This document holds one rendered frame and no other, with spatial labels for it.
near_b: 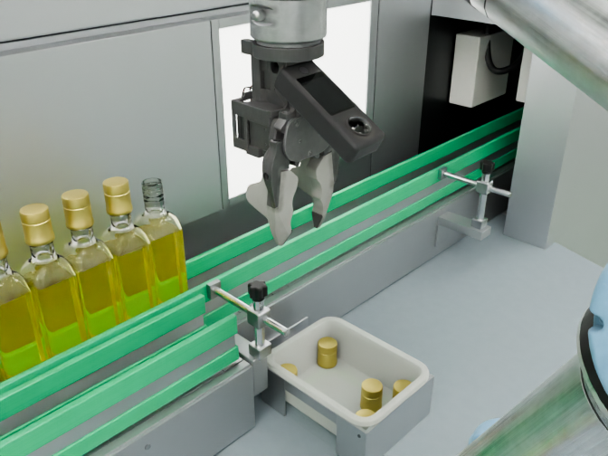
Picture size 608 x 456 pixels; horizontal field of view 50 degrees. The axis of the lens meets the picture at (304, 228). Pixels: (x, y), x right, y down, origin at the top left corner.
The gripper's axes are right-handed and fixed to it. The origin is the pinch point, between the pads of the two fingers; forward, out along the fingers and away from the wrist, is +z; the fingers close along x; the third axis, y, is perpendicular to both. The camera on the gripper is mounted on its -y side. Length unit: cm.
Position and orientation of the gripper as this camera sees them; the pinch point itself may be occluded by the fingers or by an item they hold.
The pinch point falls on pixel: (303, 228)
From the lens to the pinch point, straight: 72.1
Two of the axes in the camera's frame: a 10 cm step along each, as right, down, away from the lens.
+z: 0.0, 8.8, 4.7
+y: -7.2, -3.2, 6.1
